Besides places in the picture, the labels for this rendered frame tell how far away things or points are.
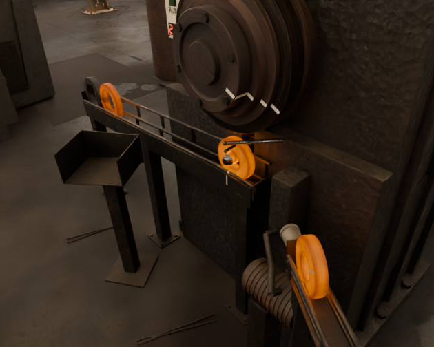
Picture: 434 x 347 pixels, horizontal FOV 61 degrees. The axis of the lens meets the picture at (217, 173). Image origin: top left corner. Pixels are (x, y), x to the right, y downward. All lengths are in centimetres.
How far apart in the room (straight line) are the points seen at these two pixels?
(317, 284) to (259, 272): 31
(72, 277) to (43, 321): 25
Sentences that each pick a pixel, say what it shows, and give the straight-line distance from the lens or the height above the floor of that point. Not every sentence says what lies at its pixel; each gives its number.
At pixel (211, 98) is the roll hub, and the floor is 102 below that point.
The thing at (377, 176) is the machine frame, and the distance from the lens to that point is 105.
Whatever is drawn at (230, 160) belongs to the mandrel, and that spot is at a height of 77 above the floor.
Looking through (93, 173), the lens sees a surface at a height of 59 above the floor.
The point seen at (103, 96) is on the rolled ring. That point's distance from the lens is 202.
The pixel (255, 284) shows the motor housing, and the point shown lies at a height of 51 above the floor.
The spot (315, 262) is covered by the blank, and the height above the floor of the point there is 77.
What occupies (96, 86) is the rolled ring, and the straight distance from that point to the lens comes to 207.
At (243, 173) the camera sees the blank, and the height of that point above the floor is 73.
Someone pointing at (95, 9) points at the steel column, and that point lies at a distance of 812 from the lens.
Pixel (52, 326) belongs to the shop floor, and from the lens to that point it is 189.
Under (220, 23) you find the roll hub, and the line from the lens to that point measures 97.
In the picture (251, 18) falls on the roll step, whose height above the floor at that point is 124.
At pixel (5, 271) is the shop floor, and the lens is 222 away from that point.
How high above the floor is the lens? 144
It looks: 35 degrees down
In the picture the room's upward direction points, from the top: 2 degrees counter-clockwise
